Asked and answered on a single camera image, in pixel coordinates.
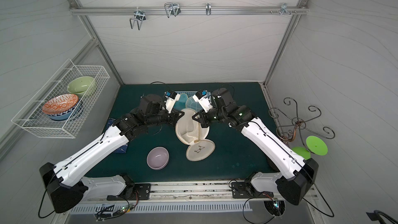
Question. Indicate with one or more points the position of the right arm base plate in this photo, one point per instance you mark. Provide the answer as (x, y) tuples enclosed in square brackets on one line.
[(242, 190)]

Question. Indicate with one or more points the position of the light blue plastic basket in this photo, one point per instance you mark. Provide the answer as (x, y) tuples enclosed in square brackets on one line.
[(186, 95)]

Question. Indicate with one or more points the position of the left double metal hook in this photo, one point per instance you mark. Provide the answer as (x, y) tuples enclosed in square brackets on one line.
[(137, 20)]

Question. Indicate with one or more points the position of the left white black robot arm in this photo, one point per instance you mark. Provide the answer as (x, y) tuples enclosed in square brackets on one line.
[(65, 182)]

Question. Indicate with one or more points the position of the dark green table mat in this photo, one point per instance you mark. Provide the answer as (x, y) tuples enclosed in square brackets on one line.
[(234, 157)]

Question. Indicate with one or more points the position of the right metal hook bracket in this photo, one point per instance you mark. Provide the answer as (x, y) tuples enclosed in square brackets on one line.
[(283, 10)]

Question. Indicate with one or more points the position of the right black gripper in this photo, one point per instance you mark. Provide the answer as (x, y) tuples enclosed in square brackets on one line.
[(203, 115)]

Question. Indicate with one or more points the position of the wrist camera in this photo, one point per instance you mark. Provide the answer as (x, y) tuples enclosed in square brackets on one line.
[(171, 98), (202, 98)]

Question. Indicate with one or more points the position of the white slotted cable duct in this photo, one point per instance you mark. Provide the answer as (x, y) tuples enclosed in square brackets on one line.
[(166, 207)]

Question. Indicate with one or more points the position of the white wire wall basket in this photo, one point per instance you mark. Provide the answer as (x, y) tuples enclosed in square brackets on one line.
[(32, 119)]

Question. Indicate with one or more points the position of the orange patterned bowl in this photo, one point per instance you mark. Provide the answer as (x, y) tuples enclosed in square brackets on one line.
[(60, 104)]

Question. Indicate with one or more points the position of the green round disc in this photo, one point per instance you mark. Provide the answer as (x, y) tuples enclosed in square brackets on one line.
[(317, 145)]

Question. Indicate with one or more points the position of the lilac ceramic bowl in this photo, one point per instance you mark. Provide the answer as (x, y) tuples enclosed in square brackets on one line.
[(158, 158)]

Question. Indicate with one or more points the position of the small metal hook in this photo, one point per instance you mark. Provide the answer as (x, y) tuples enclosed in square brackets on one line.
[(208, 9)]

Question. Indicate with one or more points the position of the black scrolled metal stand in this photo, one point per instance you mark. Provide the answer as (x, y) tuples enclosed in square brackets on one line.
[(289, 132)]

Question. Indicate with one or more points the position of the aluminium rail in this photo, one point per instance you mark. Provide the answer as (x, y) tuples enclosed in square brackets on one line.
[(185, 11), (206, 190)]

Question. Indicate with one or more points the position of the green ceramic bowl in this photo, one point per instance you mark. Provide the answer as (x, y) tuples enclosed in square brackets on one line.
[(82, 86)]

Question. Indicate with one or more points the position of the cream mesh laundry bag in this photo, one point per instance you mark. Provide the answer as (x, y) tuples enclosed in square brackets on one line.
[(192, 134)]

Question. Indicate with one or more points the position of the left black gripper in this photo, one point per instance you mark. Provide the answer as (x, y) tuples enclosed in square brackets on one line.
[(171, 115)]

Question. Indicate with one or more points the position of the aluminium front rail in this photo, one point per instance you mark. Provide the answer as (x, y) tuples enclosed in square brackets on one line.
[(206, 190)]

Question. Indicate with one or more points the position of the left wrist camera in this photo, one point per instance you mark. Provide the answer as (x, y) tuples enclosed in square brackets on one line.
[(171, 98)]

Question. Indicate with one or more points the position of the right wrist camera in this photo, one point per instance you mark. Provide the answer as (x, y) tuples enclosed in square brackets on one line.
[(202, 98)]

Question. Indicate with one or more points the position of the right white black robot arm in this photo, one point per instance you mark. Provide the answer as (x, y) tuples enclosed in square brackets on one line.
[(296, 175)]

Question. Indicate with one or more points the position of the aluminium top rail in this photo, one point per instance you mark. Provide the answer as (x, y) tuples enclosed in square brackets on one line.
[(185, 11)]

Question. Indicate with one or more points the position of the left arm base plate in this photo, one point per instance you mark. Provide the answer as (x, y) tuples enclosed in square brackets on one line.
[(139, 192)]

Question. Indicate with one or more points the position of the middle metal hook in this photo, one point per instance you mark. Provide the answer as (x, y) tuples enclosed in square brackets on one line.
[(172, 9)]

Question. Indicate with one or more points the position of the teal mesh laundry bag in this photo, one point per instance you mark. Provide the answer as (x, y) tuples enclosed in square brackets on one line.
[(191, 102)]

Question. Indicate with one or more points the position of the blue bowl under orange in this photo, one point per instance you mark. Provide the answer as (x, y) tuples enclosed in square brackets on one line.
[(70, 114)]

